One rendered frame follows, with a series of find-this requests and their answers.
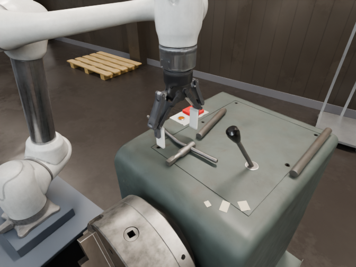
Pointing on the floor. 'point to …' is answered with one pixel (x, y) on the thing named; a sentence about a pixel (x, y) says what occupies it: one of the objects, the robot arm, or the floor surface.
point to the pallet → (104, 64)
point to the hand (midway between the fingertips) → (178, 133)
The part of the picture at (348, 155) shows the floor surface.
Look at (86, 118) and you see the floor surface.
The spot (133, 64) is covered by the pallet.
